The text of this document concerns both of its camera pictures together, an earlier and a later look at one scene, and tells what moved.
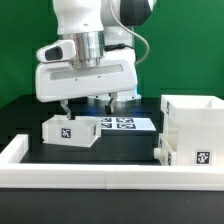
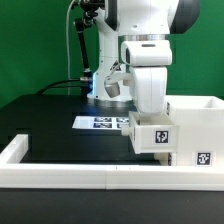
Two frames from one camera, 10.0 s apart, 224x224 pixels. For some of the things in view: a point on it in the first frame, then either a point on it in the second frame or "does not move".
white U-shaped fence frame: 16,174 does not move
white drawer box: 165,154 does not move
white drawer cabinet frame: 200,123 does not move
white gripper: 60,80 -> 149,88
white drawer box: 80,131 -> 153,134
